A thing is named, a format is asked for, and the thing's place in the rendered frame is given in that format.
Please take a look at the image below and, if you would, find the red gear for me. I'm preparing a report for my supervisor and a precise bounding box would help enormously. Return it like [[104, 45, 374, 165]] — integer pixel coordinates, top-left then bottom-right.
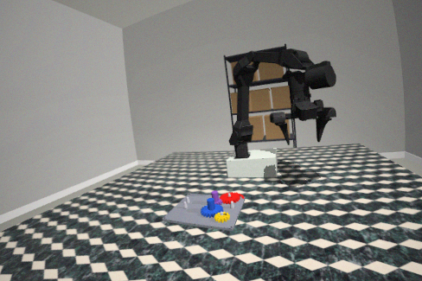
[[220, 192, 240, 204]]

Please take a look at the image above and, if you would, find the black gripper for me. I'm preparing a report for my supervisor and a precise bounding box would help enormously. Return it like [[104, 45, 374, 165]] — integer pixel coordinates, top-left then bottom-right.
[[270, 90, 336, 145]]

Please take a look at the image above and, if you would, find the blue gear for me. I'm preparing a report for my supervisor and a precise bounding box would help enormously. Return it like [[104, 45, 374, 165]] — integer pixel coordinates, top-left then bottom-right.
[[201, 198, 223, 218]]

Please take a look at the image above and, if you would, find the yellow gear with black stripe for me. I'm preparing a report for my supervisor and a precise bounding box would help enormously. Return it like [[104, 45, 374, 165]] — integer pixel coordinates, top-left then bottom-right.
[[214, 212, 230, 223]]

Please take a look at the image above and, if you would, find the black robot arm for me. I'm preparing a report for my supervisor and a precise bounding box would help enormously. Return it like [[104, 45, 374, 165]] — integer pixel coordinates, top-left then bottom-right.
[[229, 48, 336, 159]]

